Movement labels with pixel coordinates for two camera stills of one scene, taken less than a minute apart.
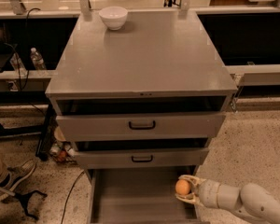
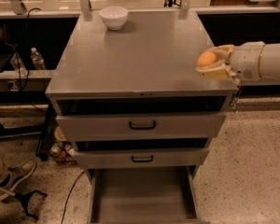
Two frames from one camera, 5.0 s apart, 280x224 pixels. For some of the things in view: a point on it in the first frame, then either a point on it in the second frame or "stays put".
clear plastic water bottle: x=36 y=60 stays put
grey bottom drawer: x=140 y=195 stays put
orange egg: x=182 y=187 → x=206 y=59
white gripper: x=207 y=192 → x=247 y=61
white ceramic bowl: x=114 y=18 stays put
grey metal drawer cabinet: x=142 y=101 stays put
